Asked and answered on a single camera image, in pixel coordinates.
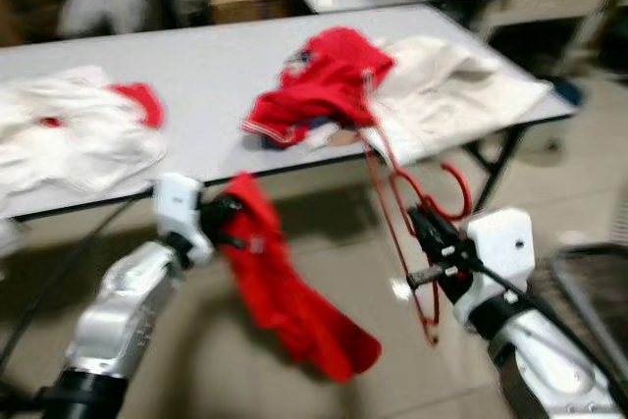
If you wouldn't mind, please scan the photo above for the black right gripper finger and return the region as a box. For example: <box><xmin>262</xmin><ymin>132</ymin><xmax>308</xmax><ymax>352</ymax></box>
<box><xmin>408</xmin><ymin>200</ymin><xmax>450</xmax><ymax>236</ymax></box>
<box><xmin>407</xmin><ymin>218</ymin><xmax>441</xmax><ymax>261</ymax></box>

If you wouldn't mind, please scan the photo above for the red clothes hanger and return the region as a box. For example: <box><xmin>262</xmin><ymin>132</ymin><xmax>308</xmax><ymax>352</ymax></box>
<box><xmin>363</xmin><ymin>105</ymin><xmax>474</xmax><ymax>346</ymax></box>

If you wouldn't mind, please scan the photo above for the red t-shirt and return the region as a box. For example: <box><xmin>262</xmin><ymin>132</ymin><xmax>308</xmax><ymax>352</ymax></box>
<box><xmin>221</xmin><ymin>173</ymin><xmax>384</xmax><ymax>384</ymax></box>

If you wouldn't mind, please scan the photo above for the cream jacket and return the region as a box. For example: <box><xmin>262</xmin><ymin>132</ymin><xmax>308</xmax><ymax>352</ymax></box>
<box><xmin>363</xmin><ymin>34</ymin><xmax>553</xmax><ymax>167</ymax></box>

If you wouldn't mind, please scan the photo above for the long grey table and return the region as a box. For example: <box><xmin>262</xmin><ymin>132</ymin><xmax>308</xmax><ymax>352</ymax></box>
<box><xmin>0</xmin><ymin>4</ymin><xmax>578</xmax><ymax>222</ymax></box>

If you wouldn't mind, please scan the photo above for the black mesh chair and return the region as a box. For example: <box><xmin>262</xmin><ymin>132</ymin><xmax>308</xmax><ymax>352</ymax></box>
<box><xmin>545</xmin><ymin>240</ymin><xmax>628</xmax><ymax>391</ymax></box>

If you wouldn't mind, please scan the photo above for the red hooded sweatshirt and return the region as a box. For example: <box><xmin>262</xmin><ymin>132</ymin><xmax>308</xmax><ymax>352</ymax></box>
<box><xmin>240</xmin><ymin>26</ymin><xmax>395</xmax><ymax>150</ymax></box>

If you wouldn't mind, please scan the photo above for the crumpled white garment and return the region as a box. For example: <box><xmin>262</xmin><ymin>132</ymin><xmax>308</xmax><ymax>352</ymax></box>
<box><xmin>0</xmin><ymin>66</ymin><xmax>168</xmax><ymax>214</ymax></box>

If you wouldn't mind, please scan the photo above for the brown cardboard box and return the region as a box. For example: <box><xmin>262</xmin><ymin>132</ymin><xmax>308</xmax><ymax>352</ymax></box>
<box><xmin>208</xmin><ymin>0</ymin><xmax>290</xmax><ymax>26</ymax></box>

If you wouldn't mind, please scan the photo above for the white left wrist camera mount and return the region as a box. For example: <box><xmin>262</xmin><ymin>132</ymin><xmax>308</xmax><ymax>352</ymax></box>
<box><xmin>154</xmin><ymin>172</ymin><xmax>207</xmax><ymax>268</ymax></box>

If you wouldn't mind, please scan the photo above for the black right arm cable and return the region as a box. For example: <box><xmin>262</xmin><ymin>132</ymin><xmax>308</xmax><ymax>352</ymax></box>
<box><xmin>471</xmin><ymin>260</ymin><xmax>628</xmax><ymax>395</ymax></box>

